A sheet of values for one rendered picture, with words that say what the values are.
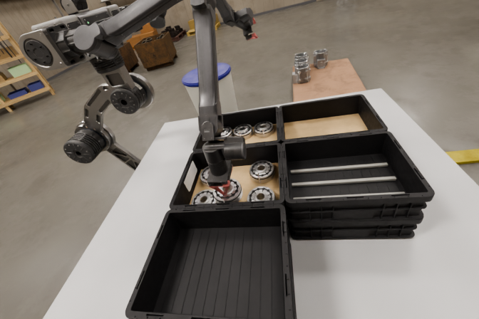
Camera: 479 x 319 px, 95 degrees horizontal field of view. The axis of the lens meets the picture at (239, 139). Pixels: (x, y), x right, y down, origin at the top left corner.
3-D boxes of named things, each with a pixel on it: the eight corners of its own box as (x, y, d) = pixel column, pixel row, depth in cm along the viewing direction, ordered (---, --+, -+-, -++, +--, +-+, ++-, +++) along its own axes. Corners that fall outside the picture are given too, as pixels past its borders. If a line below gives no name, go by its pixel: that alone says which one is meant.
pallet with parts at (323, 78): (289, 76, 365) (287, 53, 343) (346, 66, 344) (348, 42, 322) (294, 117, 267) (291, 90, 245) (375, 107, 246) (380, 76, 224)
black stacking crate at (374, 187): (289, 224, 74) (285, 204, 67) (284, 162, 97) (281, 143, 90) (425, 221, 65) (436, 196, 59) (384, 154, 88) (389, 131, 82)
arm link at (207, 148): (203, 137, 68) (199, 150, 63) (225, 136, 66) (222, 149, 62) (209, 154, 72) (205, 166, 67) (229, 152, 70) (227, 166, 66)
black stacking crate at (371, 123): (284, 162, 97) (281, 142, 91) (281, 124, 120) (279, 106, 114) (383, 153, 89) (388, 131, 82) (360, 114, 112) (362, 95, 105)
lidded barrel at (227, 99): (244, 109, 311) (232, 58, 269) (241, 133, 265) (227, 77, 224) (206, 114, 323) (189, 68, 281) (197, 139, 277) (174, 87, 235)
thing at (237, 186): (210, 201, 76) (209, 201, 75) (216, 179, 83) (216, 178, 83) (239, 201, 73) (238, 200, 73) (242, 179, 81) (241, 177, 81)
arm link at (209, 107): (200, 2, 70) (185, -20, 60) (217, -1, 69) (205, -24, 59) (209, 136, 72) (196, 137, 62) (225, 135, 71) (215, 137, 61)
